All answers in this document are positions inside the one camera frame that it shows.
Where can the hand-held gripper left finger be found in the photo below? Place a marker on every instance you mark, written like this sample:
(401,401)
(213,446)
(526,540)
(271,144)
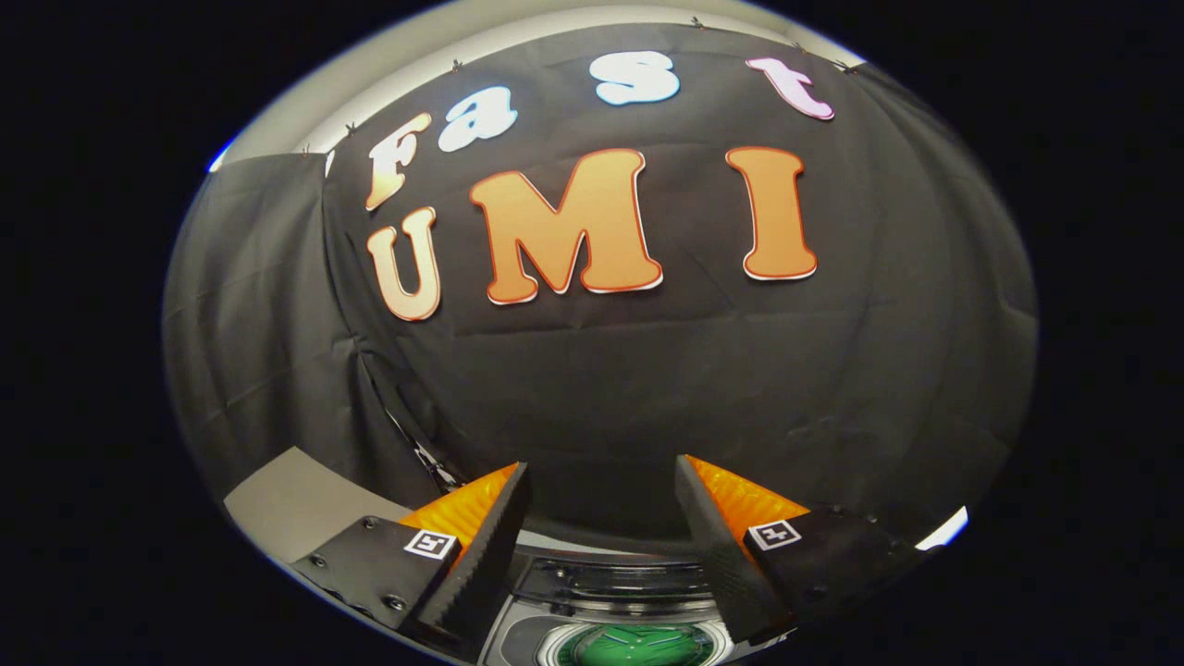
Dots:
(490,555)

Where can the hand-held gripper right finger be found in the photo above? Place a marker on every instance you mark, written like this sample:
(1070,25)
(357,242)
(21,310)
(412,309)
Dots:
(717,555)

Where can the grey top-load washing machine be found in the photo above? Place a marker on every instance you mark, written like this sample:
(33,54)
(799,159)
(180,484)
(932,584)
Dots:
(504,638)

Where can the green polo shirt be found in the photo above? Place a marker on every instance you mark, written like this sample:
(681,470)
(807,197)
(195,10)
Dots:
(638,647)

